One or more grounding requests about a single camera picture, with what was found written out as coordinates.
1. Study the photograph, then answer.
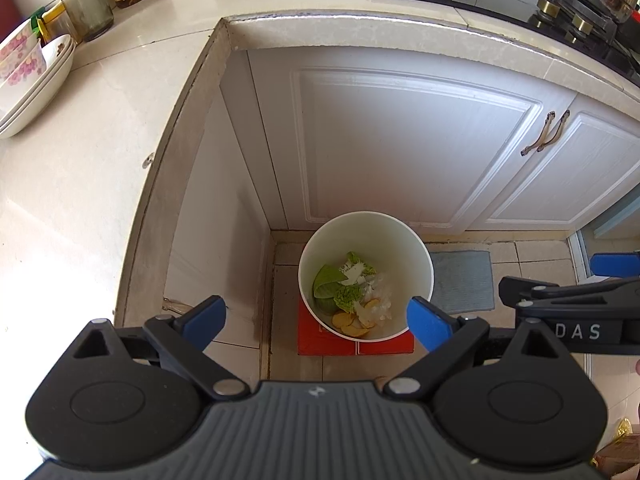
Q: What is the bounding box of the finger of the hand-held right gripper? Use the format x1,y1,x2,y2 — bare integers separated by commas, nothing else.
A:
590,253,640,278
499,276,640,313

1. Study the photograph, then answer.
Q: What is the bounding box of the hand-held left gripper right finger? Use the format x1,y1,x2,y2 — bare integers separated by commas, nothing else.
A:
382,296,576,403

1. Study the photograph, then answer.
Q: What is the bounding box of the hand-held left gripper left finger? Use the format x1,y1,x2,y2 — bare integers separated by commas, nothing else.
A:
70,296,251,402

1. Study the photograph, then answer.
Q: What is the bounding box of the clear plastic wrap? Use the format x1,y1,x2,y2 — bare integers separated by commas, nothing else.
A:
357,274,401,328

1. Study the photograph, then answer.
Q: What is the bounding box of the white plastic bucket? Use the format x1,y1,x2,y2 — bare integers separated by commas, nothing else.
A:
298,211,434,343

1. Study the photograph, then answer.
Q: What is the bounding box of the orange peel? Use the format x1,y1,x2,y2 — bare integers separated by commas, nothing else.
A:
331,299,382,337

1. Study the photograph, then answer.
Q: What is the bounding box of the small green cabbage leaf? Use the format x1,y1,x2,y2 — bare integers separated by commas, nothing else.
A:
345,251,377,277

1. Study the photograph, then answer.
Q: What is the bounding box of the large green cabbage leaf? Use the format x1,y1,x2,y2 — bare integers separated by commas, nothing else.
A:
312,265,351,313

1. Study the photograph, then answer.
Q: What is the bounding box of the grey floor mat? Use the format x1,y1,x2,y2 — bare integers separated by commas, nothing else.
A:
427,250,495,313

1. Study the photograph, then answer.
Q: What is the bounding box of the white cabinet door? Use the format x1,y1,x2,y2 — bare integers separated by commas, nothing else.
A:
482,100,640,226
165,95,273,346
247,50,578,233

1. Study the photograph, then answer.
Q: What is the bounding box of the red mat under bin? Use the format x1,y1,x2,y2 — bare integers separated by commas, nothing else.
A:
298,295,416,356

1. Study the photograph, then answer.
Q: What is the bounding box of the brown cardboard box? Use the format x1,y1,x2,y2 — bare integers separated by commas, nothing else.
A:
595,435,640,480

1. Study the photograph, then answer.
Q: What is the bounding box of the white floral plate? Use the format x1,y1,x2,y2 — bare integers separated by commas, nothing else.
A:
0,34,77,121

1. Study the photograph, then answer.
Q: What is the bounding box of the white floral bowl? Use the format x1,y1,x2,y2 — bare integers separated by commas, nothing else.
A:
0,39,48,88
0,20,40,61

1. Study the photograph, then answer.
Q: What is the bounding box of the clear jar with yellow lid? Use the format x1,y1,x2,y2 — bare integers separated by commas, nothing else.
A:
30,2,76,43

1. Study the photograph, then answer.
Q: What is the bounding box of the glass bottle with red cap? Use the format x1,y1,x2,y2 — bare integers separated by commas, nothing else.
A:
60,0,115,42

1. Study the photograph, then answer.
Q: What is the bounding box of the metal cabinet handle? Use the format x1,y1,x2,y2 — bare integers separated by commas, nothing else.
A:
521,112,555,157
537,110,571,152
162,297,193,317

